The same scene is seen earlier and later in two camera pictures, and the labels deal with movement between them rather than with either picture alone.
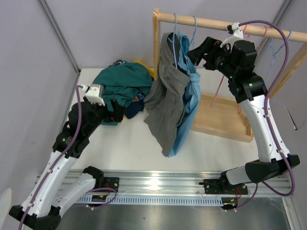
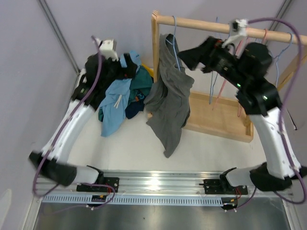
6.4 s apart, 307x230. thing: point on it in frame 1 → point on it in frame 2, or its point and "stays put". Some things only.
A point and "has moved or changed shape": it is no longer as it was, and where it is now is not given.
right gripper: x=211 y=47 stays put
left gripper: x=116 y=115 → x=131 y=68
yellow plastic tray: x=150 y=70 stays put
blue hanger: x=195 y=27 → x=210 y=95
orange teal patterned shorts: x=139 y=95 stays put
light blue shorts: x=186 y=65 → x=113 y=104
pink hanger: x=218 y=90 has moved or changed shape
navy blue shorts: x=134 y=108 stays put
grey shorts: x=164 y=107 stays put
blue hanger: x=273 y=53 → x=277 y=58
